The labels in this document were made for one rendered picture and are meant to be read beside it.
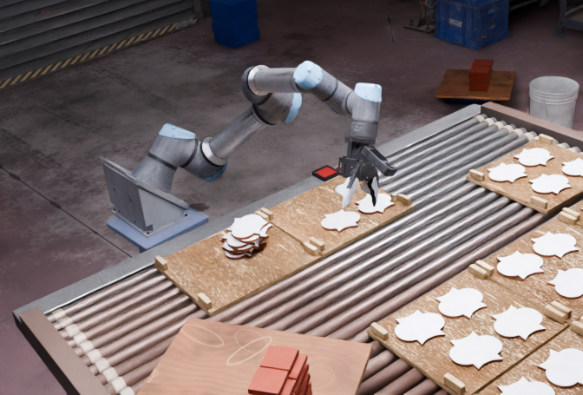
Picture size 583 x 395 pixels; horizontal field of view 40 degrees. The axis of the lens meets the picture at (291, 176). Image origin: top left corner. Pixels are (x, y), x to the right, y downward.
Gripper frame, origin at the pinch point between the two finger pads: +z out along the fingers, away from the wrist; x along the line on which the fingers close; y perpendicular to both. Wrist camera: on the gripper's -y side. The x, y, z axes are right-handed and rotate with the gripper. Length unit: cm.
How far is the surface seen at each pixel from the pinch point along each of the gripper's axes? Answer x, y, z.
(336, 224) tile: -23.5, 26.3, 10.6
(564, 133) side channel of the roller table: -115, -8, -27
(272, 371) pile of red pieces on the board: 61, -26, 28
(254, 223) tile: 0.3, 40.7, 11.8
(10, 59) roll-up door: -163, 494, -37
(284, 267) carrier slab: 0.8, 25.9, 23.0
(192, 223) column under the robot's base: -8, 79, 19
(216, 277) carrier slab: 16, 40, 28
